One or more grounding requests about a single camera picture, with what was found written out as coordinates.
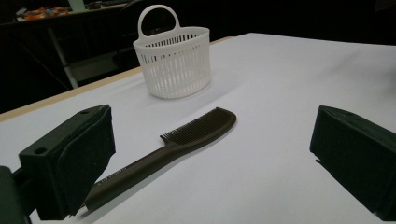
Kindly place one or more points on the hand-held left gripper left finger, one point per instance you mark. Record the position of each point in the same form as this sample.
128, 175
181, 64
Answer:
71, 161

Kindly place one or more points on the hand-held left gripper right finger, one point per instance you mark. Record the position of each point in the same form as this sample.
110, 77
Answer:
358, 155

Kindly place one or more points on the white slotted plastic basket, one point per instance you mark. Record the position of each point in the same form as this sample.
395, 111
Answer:
174, 77

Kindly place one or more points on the white table mat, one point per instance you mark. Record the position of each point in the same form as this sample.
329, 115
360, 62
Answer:
280, 93

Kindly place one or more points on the white-legged background desk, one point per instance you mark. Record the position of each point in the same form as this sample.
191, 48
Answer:
62, 56

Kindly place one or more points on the black chair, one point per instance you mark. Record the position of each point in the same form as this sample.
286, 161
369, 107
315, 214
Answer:
127, 34

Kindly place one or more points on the orange packets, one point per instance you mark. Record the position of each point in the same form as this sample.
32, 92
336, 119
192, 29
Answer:
46, 13

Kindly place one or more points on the pale box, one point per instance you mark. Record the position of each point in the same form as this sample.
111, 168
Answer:
76, 5

